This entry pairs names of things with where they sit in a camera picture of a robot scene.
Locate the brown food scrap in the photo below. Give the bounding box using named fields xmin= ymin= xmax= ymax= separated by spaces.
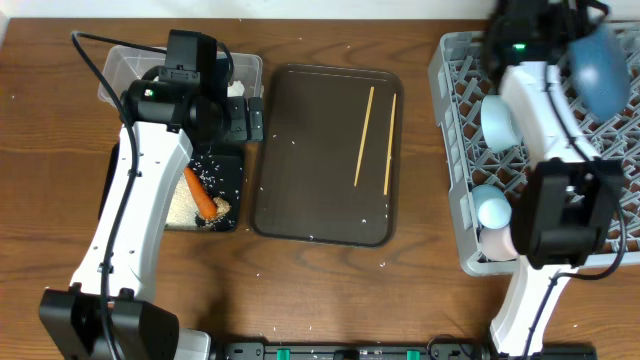
xmin=213 ymin=197 xmax=231 ymax=218

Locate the orange carrot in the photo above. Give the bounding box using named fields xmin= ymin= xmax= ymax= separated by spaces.
xmin=184 ymin=167 xmax=218 ymax=221

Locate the pile of white rice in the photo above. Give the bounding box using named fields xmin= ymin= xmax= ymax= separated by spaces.
xmin=165 ymin=176 xmax=207 ymax=231

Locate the small light blue bowl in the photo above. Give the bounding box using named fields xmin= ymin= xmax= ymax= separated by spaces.
xmin=481 ymin=95 xmax=522 ymax=153

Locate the light blue plastic cup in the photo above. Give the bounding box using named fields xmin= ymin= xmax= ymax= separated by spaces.
xmin=471 ymin=184 xmax=512 ymax=229

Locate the pink plastic cup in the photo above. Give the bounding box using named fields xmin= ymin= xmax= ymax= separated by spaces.
xmin=479 ymin=225 xmax=518 ymax=262

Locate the large dark blue plate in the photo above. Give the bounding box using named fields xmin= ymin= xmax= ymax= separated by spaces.
xmin=568 ymin=23 xmax=631 ymax=123

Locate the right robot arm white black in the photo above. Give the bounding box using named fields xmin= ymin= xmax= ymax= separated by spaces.
xmin=481 ymin=1 xmax=630 ymax=359

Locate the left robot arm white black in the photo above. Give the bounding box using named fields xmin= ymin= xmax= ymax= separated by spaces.
xmin=39 ymin=29 xmax=263 ymax=359

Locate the black waste tray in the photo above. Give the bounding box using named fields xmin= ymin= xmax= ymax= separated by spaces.
xmin=99 ymin=142 xmax=246 ymax=233

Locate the grey dishwasher rack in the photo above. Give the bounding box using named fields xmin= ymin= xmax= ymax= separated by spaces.
xmin=428 ymin=22 xmax=639 ymax=276

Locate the crumpled white paper napkin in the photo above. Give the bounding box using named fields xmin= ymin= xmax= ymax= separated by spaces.
xmin=227 ymin=80 xmax=245 ymax=97

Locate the brown serving tray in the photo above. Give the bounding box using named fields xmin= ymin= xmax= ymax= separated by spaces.
xmin=250 ymin=64 xmax=403 ymax=248

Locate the clear plastic container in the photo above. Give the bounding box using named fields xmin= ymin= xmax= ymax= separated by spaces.
xmin=102 ymin=45 xmax=264 ymax=98

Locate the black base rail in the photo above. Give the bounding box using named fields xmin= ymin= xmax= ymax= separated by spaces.
xmin=214 ymin=340 xmax=599 ymax=360

